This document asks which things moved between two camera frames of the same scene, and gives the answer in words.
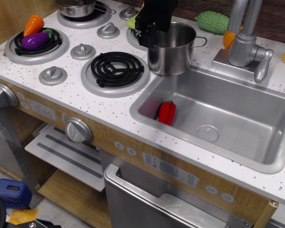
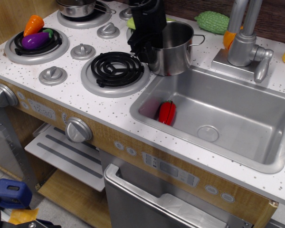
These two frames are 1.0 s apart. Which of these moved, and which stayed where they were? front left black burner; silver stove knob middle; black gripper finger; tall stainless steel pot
Moved: black gripper finger
Stayed: front left black burner; silver stove knob middle; tall stainless steel pot
